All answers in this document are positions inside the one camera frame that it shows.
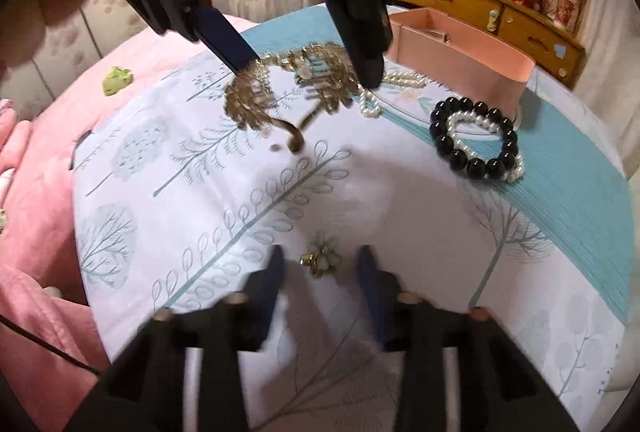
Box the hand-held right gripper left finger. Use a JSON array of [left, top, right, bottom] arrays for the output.
[[65, 245, 288, 432]]

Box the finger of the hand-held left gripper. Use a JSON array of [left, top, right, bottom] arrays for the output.
[[105, 0, 261, 73], [322, 0, 393, 88]]

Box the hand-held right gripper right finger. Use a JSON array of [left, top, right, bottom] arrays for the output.
[[356, 246, 581, 432]]

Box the flower brooch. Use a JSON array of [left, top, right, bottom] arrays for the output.
[[299, 235, 343, 278]]

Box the white pearl necklace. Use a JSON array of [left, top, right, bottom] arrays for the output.
[[357, 70, 428, 119]]

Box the gold chain necklace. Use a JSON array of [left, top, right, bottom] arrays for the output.
[[222, 41, 362, 159]]

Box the pink jewelry box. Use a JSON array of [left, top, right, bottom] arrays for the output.
[[387, 7, 537, 125]]

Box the black bead bracelet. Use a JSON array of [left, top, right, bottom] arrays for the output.
[[429, 96, 521, 179]]

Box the white pearl bracelet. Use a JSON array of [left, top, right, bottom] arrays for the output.
[[446, 109, 526, 183]]

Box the person's left hand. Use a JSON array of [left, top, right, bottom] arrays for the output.
[[0, 0, 97, 69]]

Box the tree print tablecloth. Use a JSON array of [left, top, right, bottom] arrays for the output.
[[70, 2, 633, 432]]

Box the green crumpled wrapper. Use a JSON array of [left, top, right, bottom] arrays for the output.
[[101, 66, 135, 97]]

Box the wooden desk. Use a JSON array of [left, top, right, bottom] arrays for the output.
[[395, 0, 586, 88]]

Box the floral paper cup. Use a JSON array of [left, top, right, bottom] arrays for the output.
[[542, 0, 586, 30]]

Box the pink blanket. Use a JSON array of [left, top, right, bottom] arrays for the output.
[[0, 12, 256, 432]]

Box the white floral curtain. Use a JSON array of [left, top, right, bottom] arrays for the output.
[[572, 0, 640, 183]]

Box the pink fleece robe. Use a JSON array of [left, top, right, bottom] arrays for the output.
[[0, 262, 116, 432]]

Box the black cable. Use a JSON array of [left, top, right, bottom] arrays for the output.
[[0, 315, 101, 375]]

